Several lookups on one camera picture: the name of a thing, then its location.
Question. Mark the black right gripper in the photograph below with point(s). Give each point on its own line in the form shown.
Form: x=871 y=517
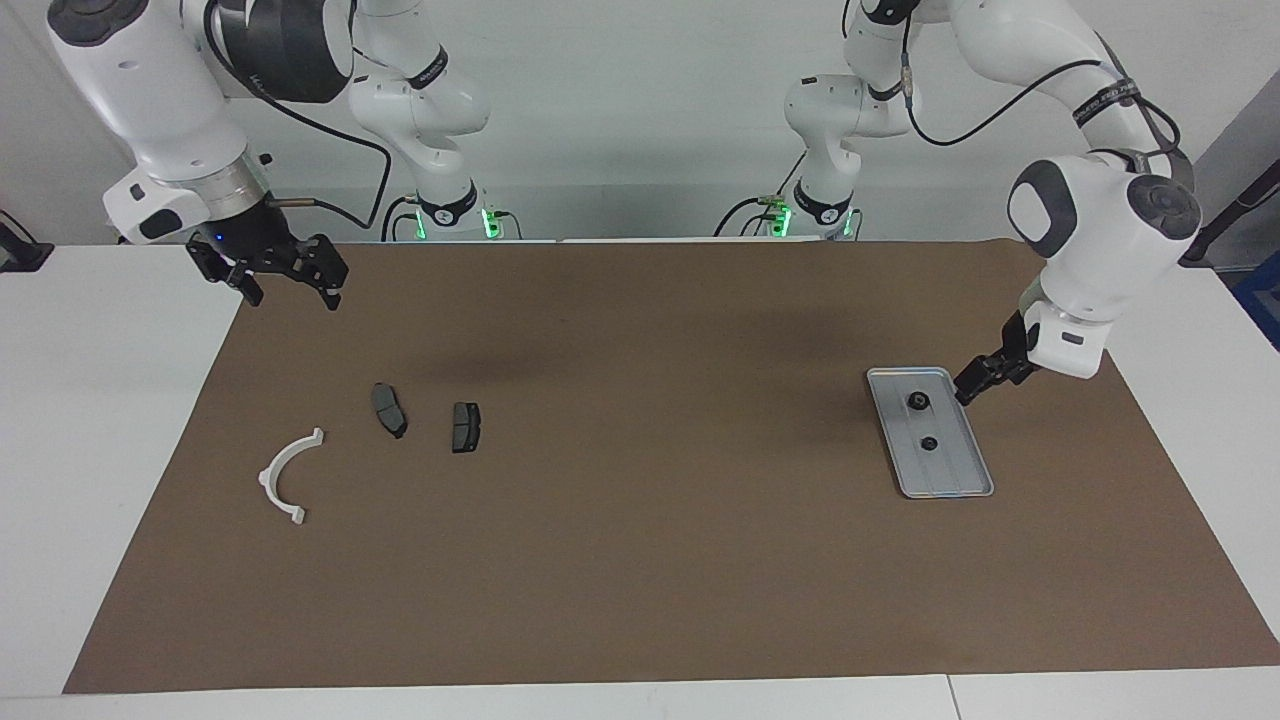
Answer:
x=255 y=245

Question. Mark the long dark brake pad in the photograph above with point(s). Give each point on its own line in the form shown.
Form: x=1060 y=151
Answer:
x=389 y=410

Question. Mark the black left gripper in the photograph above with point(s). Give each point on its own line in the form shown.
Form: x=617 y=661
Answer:
x=1020 y=350

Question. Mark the short dark brake pad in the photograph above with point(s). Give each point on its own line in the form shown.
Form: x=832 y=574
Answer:
x=466 y=428

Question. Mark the black table clamp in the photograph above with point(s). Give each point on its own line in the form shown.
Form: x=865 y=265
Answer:
x=20 y=255

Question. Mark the large black bearing gear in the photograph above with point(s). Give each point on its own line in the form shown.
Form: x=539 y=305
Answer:
x=918 y=401

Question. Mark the black stand with pole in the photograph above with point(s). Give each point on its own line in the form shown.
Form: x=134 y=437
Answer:
x=1230 y=210

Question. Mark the white curved plastic bracket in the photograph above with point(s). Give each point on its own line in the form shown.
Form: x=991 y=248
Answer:
x=270 y=490

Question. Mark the brown table mat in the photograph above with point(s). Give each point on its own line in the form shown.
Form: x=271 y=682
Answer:
x=640 y=600

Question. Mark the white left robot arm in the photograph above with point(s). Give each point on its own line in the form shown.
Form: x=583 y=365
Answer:
x=1100 y=230

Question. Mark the blue box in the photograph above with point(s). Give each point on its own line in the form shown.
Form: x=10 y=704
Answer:
x=1262 y=310

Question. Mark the silver metal tray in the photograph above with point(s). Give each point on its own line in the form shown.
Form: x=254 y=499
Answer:
x=950 y=470

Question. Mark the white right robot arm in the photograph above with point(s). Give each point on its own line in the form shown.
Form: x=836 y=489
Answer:
x=150 y=100

